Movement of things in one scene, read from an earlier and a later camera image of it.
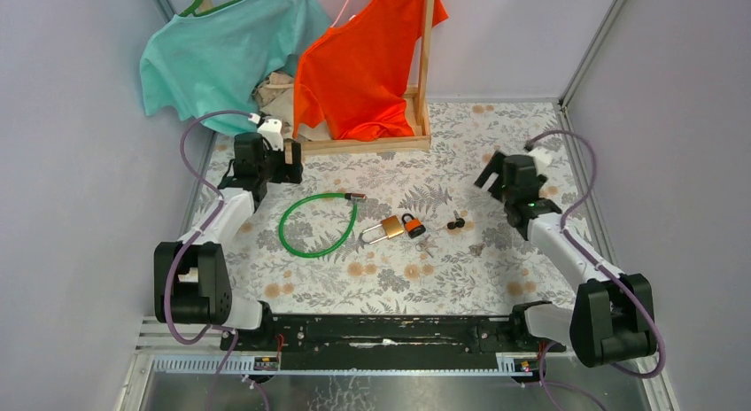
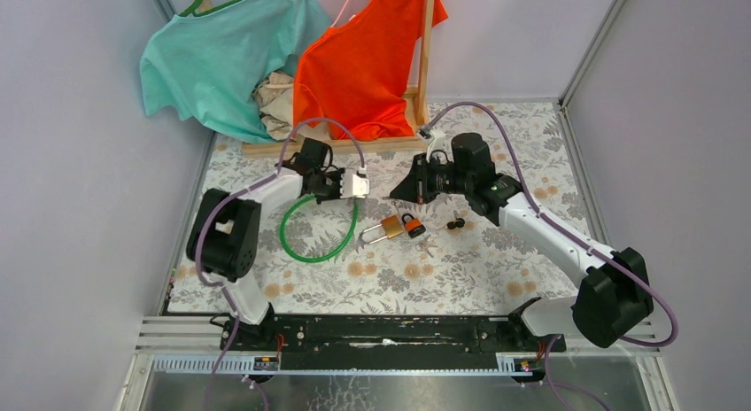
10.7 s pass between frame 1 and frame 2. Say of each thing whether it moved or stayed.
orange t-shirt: stayed
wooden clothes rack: stayed
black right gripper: moved
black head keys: stayed
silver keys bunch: stayed
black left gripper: moved
